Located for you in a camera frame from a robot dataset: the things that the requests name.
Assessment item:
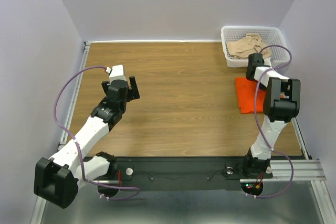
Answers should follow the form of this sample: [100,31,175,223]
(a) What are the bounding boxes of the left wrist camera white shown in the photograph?
[104,65,127,82]

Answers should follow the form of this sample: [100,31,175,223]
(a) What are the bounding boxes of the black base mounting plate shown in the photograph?
[86,155,274,192]

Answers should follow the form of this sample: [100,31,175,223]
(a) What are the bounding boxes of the beige t-shirt in basket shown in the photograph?
[226,34,268,59]

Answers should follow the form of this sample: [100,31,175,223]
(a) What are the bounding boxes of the orange t-shirt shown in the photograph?
[235,77,266,114]

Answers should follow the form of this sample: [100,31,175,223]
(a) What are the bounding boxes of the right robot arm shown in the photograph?
[240,53,301,179]

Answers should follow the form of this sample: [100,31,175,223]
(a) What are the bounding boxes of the white plastic laundry basket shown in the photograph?
[220,26,290,68]

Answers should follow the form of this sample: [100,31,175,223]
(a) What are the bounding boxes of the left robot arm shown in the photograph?
[34,76,140,209]

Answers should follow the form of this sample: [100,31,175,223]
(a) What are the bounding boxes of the aluminium frame rail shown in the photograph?
[34,42,327,223]

